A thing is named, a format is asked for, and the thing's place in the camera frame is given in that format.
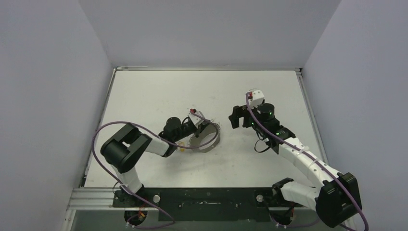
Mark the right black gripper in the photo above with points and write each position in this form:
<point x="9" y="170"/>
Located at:
<point x="240" y="115"/>

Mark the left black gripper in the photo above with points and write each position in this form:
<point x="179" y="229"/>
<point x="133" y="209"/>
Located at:
<point x="198" y="130"/>

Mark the key with yellow tag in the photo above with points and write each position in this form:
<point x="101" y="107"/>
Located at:
<point x="181" y="146"/>

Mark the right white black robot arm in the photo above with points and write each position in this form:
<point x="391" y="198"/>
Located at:
<point x="334" y="196"/>

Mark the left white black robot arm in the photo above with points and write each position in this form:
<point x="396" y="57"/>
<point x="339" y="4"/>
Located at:
<point x="123" y="150"/>

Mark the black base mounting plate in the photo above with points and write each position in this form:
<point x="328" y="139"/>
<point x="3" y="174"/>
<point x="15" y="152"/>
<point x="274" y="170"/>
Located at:
<point x="223" y="212"/>

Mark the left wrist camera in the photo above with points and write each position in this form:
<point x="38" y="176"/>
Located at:
<point x="196" y="117"/>

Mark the aluminium frame rail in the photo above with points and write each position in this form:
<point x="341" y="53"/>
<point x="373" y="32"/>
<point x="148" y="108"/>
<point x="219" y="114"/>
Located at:
<point x="115" y="199"/>

